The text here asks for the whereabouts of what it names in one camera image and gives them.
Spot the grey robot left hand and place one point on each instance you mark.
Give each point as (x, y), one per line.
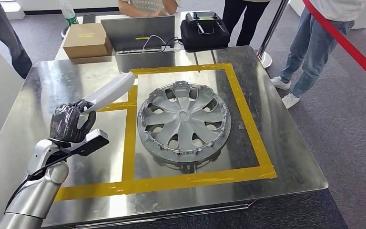
(64, 123)

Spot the white plastic part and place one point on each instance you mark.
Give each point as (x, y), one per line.
(110, 91)

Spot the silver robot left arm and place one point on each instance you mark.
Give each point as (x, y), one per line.
(41, 189)

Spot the stainless steel workbench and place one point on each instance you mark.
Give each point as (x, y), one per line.
(281, 142)

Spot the closed cardboard box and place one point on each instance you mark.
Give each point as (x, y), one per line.
(86, 39)

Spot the person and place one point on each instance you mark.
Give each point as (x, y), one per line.
(246, 22)
(145, 6)
(12, 47)
(312, 47)

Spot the clear plastic water bottle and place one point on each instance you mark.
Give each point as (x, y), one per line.
(68, 14)

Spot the grey laptop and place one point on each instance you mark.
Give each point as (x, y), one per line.
(138, 31)

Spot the grey plastic wheel hubcap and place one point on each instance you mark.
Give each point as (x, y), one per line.
(183, 117)

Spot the white desk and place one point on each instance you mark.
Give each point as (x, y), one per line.
(179, 19)

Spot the black carrying case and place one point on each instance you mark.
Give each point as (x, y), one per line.
(205, 41)

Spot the black remote controller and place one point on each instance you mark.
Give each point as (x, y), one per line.
(205, 19)

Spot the chrome stanchion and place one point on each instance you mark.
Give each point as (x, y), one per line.
(265, 58)

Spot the red barrier belt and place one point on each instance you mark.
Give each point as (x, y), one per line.
(347, 47)

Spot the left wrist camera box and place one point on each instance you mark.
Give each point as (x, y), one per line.
(90, 143)

